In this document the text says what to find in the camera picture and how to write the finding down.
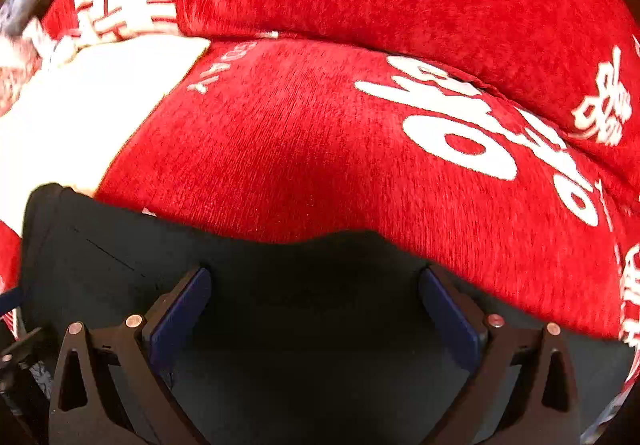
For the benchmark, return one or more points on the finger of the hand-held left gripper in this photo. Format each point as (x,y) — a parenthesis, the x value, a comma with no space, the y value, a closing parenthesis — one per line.
(22,342)

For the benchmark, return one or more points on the cream white cloth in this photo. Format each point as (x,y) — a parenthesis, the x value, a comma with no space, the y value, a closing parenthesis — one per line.
(75,125)

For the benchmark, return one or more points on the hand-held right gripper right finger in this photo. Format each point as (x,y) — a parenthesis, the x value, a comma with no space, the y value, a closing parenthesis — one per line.
(450,320)

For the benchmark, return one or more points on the black pants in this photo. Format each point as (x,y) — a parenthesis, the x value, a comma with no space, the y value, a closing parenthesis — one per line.
(310,325)

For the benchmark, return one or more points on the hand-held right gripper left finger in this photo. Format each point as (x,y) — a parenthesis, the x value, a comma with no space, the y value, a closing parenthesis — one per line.
(180,320)

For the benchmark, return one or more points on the light blue sheet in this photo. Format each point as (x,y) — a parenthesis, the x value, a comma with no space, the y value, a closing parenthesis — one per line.
(602,425)

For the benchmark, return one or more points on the red printed sofa blanket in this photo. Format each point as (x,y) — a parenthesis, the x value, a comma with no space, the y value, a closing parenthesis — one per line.
(325,150)

